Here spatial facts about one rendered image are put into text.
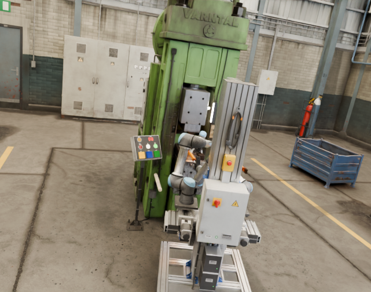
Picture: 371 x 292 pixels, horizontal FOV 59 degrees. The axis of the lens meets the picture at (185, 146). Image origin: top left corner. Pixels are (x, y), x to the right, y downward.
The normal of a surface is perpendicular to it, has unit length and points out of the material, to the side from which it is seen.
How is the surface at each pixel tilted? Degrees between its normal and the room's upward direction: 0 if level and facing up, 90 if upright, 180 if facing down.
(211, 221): 91
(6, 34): 90
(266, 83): 90
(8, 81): 90
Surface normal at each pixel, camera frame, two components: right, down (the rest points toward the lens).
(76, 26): 0.28, 0.31
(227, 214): 0.03, 0.29
